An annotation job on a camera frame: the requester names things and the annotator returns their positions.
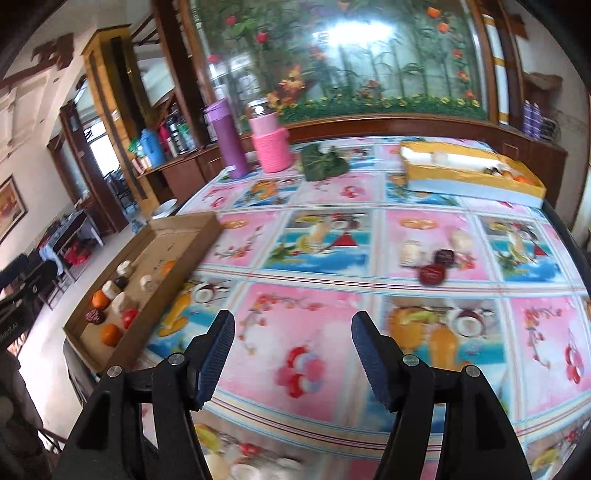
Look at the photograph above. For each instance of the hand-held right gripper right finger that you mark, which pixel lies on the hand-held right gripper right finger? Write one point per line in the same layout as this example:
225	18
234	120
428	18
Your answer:
374	360

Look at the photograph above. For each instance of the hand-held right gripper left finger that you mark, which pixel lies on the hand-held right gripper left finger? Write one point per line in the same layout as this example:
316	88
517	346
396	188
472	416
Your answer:
214	360

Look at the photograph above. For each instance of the red tomato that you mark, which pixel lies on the red tomato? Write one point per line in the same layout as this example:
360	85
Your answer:
130	317

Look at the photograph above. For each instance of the large orange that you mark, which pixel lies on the large orange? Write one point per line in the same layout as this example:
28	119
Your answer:
111	334

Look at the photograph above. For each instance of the cardboard tray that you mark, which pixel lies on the cardboard tray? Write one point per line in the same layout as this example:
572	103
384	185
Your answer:
171	240

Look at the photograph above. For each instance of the person's left forearm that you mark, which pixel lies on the person's left forearm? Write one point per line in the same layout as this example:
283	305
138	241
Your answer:
18	415

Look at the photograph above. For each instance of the printed fruit tablecloth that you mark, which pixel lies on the printed fruit tablecloth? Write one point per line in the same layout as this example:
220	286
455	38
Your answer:
346	286

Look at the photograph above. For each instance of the dark brown date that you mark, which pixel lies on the dark brown date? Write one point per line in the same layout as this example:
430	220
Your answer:
444	257

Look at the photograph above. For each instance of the white plate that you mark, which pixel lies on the white plate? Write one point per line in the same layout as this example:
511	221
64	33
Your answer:
164	210

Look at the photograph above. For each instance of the white box with yellow tape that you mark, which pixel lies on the white box with yellow tape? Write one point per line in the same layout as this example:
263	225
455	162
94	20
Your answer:
471	184

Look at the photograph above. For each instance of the green artificial leaves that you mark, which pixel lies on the green artificial leaves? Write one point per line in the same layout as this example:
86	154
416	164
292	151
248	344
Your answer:
323	161

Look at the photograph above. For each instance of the purple thermos bottle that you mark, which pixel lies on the purple thermos bottle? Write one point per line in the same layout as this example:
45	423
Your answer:
228	138

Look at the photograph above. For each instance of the blue plastic bottle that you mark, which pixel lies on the blue plastic bottle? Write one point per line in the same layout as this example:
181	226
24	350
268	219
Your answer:
151	146

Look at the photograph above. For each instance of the jar with pink knit sleeve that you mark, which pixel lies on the jar with pink knit sleeve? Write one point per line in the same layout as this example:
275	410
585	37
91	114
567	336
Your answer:
270	143

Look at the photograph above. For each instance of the tall wooden shelf cabinet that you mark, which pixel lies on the tall wooden shelf cabinet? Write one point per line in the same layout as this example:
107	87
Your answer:
115	115

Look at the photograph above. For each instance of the purple spray can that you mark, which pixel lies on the purple spray can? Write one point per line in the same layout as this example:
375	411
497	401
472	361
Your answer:
537	121
528	119

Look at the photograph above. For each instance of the floral glass screen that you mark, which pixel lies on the floral glass screen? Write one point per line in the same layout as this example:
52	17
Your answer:
346	55

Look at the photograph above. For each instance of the white and yellow roll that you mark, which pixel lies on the white and yellow roll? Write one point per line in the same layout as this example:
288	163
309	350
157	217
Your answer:
498	69

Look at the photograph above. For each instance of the wicker basket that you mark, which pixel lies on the wicker basket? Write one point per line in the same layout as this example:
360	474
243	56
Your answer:
545	85

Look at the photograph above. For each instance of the framed wall picture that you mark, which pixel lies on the framed wall picture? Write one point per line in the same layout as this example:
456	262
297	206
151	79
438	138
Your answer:
9	207

